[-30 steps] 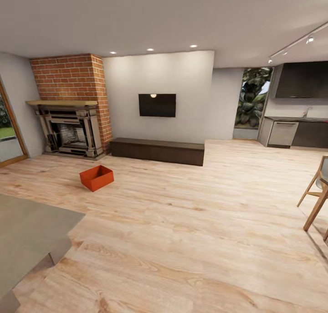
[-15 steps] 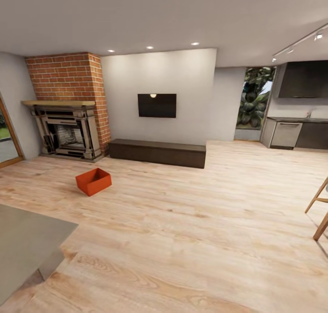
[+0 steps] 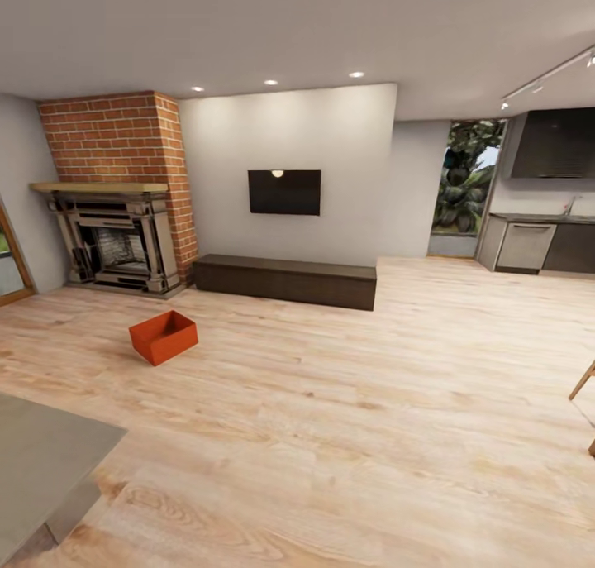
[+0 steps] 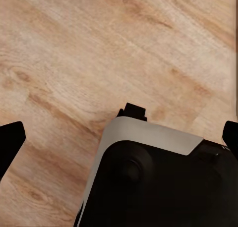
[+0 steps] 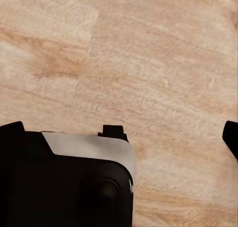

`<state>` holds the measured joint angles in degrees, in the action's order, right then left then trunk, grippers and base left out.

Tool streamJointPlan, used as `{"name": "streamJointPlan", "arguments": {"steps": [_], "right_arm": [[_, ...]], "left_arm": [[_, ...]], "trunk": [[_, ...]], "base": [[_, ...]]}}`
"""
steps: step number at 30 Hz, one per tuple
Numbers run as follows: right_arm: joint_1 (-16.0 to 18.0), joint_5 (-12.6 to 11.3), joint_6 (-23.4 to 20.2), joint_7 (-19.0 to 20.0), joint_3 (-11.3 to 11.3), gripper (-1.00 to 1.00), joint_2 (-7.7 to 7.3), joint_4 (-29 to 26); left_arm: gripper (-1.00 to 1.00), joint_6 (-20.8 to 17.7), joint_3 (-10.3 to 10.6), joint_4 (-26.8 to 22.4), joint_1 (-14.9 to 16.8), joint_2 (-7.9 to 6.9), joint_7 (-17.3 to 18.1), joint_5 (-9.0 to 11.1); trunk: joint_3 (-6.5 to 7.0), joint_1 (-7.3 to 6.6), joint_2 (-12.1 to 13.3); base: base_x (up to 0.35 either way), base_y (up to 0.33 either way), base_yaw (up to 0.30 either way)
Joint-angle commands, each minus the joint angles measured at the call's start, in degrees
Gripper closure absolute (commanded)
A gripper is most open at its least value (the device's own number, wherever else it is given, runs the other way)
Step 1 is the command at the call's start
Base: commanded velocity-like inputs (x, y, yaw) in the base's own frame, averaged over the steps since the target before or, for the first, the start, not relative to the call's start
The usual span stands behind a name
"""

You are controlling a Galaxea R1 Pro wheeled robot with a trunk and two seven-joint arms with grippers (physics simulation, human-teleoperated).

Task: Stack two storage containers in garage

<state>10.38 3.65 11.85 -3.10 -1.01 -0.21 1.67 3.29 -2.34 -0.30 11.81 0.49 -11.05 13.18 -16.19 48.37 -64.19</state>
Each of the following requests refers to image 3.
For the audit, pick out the dishwasher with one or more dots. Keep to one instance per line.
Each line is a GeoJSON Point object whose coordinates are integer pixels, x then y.
{"type": "Point", "coordinates": [524, 247]}

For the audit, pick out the cabinet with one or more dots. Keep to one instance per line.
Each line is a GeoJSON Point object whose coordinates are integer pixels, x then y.
{"type": "Point", "coordinates": [551, 144]}
{"type": "Point", "coordinates": [340, 285]}

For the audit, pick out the wood fireplace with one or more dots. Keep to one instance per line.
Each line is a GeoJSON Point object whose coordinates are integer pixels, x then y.
{"type": "Point", "coordinates": [118, 242]}

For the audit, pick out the coffee table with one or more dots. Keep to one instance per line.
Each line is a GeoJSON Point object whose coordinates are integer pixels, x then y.
{"type": "Point", "coordinates": [46, 459]}

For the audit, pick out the storage box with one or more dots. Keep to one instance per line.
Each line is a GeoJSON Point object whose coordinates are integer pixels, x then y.
{"type": "Point", "coordinates": [164, 337]}

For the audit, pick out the fixed window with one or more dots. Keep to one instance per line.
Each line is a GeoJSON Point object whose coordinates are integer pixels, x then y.
{"type": "Point", "coordinates": [473, 152]}

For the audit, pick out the wall mounted tv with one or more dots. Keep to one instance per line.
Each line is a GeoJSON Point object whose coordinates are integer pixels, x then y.
{"type": "Point", "coordinates": [287, 192]}

